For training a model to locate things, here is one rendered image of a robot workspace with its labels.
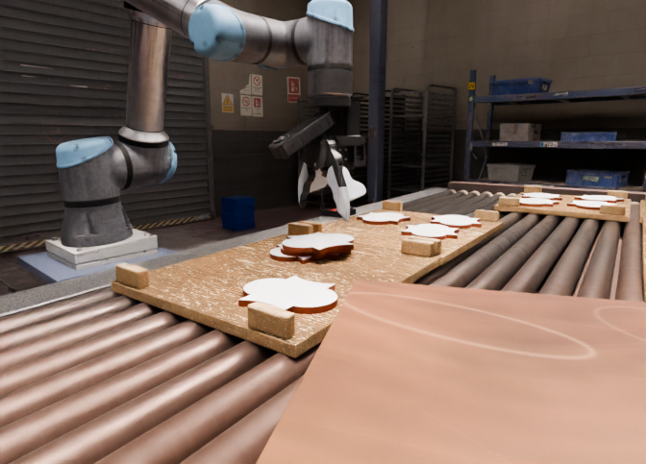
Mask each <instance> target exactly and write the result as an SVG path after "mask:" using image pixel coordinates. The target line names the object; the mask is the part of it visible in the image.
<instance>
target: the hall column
mask: <svg viewBox="0 0 646 464"><path fill-rule="evenodd" d="M386 27H387V0H370V48H369V99H368V148H367V193H368V205H369V204H373V203H377V202H381V201H382V200H383V174H384V138H385V65H386Z"/></svg>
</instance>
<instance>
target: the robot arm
mask: <svg viewBox="0 0 646 464"><path fill-rule="evenodd" d="M124 10H125V11H126V12H127V14H128V15H129V16H130V17H131V33H130V52H129V71H128V89H127V108H126V125H125V126H124V127H122V128H121V129H120V130H119V131H118V141H116V142H113V141H112V138H111V137H109V136H97V137H91V138H83V139H77V140H72V141H68V142H65V143H62V144H60V145H59V146H58V147H57V149H56V158H57V163H56V166H57V168H58V171H59V177H60V182H61V188H62V198H63V204H64V216H63V220H62V230H61V242H62V245H63V246H65V247H73V248H83V247H94V246H102V245H108V244H112V243H116V242H119V241H123V240H125V239H128V238H130V237H132V236H133V227H132V224H131V222H130V220H129V219H128V217H127V215H126V213H125V211H124V209H123V207H122V206H121V202H120V195H119V190H125V189H132V188H138V187H144V186H155V185H157V184H160V183H166V182H167V181H169V180H170V179H171V178H172V176H173V175H174V173H175V171H176V167H177V154H175V151H176V150H175V148H174V146H173V144H172V143H171V142H170V141H169V136H168V135H167V134H166V132H165V131H164V130H163V124H164V113H165V102H166V91H167V79H168V68H169V57H170V46H171V35H172V30H174V31H176V32H177V33H179V34H181V35H182V36H184V37H186V38H188V39H189V40H190V43H191V44H192V45H193V46H194V49H195V51H196V52H197V53H198V54H199V55H201V56H203V57H205V58H209V59H213V60H215V61H235V62H244V63H252V64H256V65H257V66H258V67H259V68H261V69H271V70H278V69H282V68H286V67H293V66H302V65H307V66H308V91H309V96H310V97H311V98H310V107H311V108H319V112H317V113H316V114H314V115H313V116H311V117H310V118H309V119H307V120H306V121H304V122H303V123H301V124H300V125H298V126H297V127H295V128H294V129H292V130H291V131H289V132H288V133H286V134H283V135H281V136H279V137H278V138H276V139H275V140H274V141H273V143H271V144H270V145H269V146H268V147H269V149H270V151H271V153H272V154H273V156H274V158H275V159H289V158H290V157H292V156H293V155H295V154H296V153H297V151H299V150H300V149H301V148H303V147H304V146H305V150H304V152H303V154H302V156H301V158H300V164H299V173H298V180H299V181H298V201H299V204H300V208H301V209H304V208H305V206H306V203H307V200H308V194H309V193H310V192H313V191H315V190H318V189H320V188H323V187H325V186H326V185H327V184H328V185H329V187H330V188H331V189H332V191H333V197H334V200H335V204H336V211H337V212H338V214H339V215H340V216H341V217H342V218H343V219H344V220H345V221H346V222H347V221H349V220H350V201H353V200H355V199H357V198H359V197H361V196H363V195H364V194H365V192H366V189H365V187H364V185H363V184H362V183H358V182H356V181H354V180H352V178H351V177H350V174H349V172H348V170H347V169H353V167H362V166H365V136H360V102H358V101H351V99H350V98H349V97H351V96H352V95H353V72H352V70H353V32H354V28H353V9H352V6H351V4H350V3H349V2H348V1H347V0H311V1H310V2H309V3H308V11H307V16H308V17H303V18H300V19H295V20H289V21H278V20H275V19H271V18H267V17H263V16H259V15H255V14H251V13H248V12H242V11H239V10H236V9H234V8H232V7H230V6H228V5H226V4H224V3H222V2H220V1H219V0H124ZM357 145H362V160H360V156H357ZM325 171H328V174H327V178H325V177H322V172H325Z"/></svg>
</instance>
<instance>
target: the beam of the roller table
mask: <svg viewBox="0 0 646 464"><path fill-rule="evenodd" d="M446 190H448V188H431V189H427V190H423V191H419V192H415V193H411V194H408V195H404V196H400V197H396V198H392V199H388V200H385V201H399V202H403V204H404V203H408V202H411V201H415V200H418V199H422V198H425V197H429V196H432V195H436V194H438V193H442V192H445V191H446ZM381 208H383V201H381V202H377V203H373V204H369V205H365V206H361V207H357V208H355V209H356V214H355V215H351V216H350V217H352V216H356V215H359V214H363V213H366V212H370V211H373V210H377V209H381ZM341 219H343V218H339V217H332V216H324V215H323V216H319V217H315V218H312V219H308V220H304V221H312V222H318V223H322V225H323V224H327V223H330V222H334V221H337V220H341ZM286 233H288V225H284V226H281V227H277V228H273V229H269V230H265V231H261V232H254V233H250V234H246V235H243V236H239V237H235V238H231V239H227V240H223V241H219V242H215V243H212V244H208V245H204V246H200V247H196V248H192V249H188V250H184V251H181V252H177V253H173V254H169V255H165V256H158V257H154V258H150V259H146V260H143V261H139V262H135V263H131V264H133V265H136V266H139V267H142V268H145V269H147V270H148V271H151V270H155V269H159V268H162V267H165V266H169V265H172V264H176V263H180V262H183V261H187V260H191V259H194V258H197V257H201V256H207V255H211V254H214V253H218V252H222V251H225V250H229V249H233V248H235V247H239V246H243V245H246V244H250V243H254V242H257V241H261V240H264V239H267V238H271V237H275V236H278V235H282V234H286ZM112 281H116V268H112V269H108V270H104V271H101V272H97V273H93V274H89V275H85V276H81V277H78V278H74V279H70V280H66V281H59V282H55V283H51V284H47V285H43V286H40V287H36V288H32V289H28V290H24V291H20V292H16V293H12V294H9V295H5V296H1V297H0V318H3V317H6V316H10V315H13V314H16V313H19V312H23V311H26V310H30V309H33V308H37V307H40V306H44V305H50V304H53V303H56V302H60V301H63V300H67V299H70V298H74V297H77V296H81V295H84V294H87V293H90V292H94V291H97V290H101V289H104V288H108V287H111V286H112Z"/></svg>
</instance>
